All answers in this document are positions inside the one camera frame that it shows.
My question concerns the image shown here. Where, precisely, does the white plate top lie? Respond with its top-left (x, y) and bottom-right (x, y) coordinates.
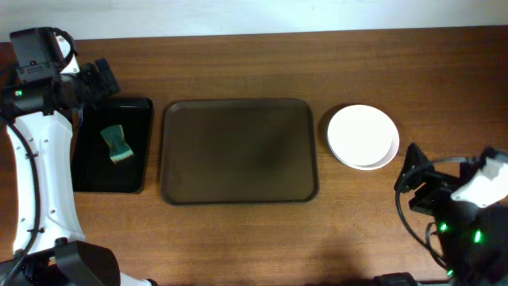
top-left (325, 104), bottom-right (398, 144)

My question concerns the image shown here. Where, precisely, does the white plate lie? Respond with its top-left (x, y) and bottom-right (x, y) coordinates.
top-left (325, 104), bottom-right (398, 144)
top-left (328, 131), bottom-right (400, 171)

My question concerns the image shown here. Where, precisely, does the green yellow sponge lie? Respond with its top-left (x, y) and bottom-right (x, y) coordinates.
top-left (100, 125), bottom-right (134, 164)

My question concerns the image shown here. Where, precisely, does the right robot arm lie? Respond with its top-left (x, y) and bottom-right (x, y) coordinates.
top-left (394, 143), bottom-right (507, 285)

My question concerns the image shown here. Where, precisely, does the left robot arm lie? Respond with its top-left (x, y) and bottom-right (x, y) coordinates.
top-left (1, 59), bottom-right (155, 285)

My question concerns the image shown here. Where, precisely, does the small black tray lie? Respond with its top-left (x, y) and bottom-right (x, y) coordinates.
top-left (71, 98), bottom-right (153, 194)

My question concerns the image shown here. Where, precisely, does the brown serving tray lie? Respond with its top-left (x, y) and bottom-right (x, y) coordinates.
top-left (160, 99), bottom-right (319, 206)

